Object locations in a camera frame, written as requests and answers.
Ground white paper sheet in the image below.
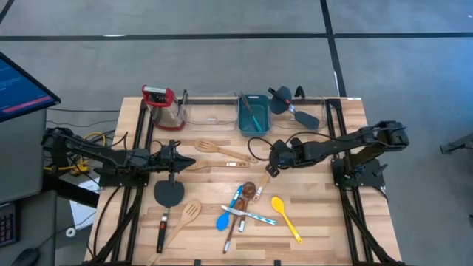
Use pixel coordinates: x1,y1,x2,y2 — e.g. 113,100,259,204
69,178,101,231

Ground long dark wooden spoon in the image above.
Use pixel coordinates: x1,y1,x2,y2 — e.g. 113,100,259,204
222,197,247,255

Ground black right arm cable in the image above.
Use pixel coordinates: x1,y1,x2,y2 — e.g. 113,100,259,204
246,131,333,163

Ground wooden slotted spoon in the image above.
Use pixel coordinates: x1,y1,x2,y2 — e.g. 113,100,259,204
146,199,203,266

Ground blue silicone spoon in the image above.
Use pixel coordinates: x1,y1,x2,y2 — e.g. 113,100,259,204
215,185,245,232

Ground grey cabinet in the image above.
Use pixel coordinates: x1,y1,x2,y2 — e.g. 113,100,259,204
0,109,49,204

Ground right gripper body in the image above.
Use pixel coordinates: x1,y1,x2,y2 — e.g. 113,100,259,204
269,139,299,169

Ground yellow cable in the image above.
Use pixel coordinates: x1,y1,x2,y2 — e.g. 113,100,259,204
43,132,107,175

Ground black knife teal handle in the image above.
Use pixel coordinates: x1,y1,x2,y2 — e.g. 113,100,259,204
239,91,264,133

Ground yellow silicone spoon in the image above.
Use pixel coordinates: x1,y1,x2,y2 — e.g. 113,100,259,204
270,196,304,245

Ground black rectangular-head spatula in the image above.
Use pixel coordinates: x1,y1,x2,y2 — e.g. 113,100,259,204
267,86,321,131

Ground teal plastic bin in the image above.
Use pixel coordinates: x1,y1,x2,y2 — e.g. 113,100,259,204
238,93,271,138

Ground black aluminium table frame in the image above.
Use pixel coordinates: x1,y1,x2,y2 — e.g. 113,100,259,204
84,96,404,266

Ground black computer mouse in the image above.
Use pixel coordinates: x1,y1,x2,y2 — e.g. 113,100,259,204
10,247,41,266

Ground wooden spork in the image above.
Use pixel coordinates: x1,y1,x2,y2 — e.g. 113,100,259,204
251,170,271,204

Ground black floor stand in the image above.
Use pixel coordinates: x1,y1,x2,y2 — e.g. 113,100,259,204
439,132,473,156

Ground computer monitor blue screen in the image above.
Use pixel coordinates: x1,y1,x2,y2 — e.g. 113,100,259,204
0,51,62,123

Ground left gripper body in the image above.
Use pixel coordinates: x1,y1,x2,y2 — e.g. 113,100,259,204
149,139,178,185

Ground grey desk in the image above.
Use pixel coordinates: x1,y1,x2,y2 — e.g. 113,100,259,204
0,190,58,266

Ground butter knife patterned blue handle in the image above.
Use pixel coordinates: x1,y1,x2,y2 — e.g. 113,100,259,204
220,205,277,227

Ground computer keyboard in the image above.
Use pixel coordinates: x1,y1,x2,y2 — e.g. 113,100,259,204
0,202,20,248

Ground black round-head spatula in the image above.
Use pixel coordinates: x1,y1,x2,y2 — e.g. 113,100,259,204
267,86,293,116
153,180,186,254

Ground wooden slotted spatula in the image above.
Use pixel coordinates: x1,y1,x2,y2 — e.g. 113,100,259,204
194,138,259,165

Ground clear plastic bin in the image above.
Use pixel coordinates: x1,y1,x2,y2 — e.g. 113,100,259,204
273,99,336,143
183,90,240,133

